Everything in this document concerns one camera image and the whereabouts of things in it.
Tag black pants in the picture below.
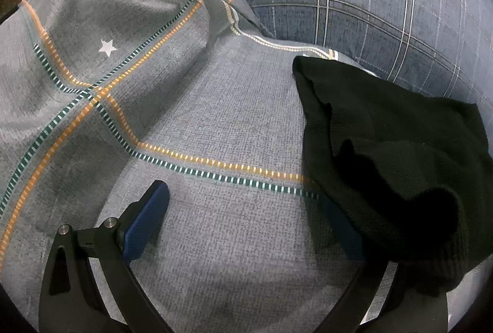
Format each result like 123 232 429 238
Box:
292 56 492 295

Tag grey patterned bedsheet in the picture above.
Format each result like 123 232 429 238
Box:
1 0 356 332

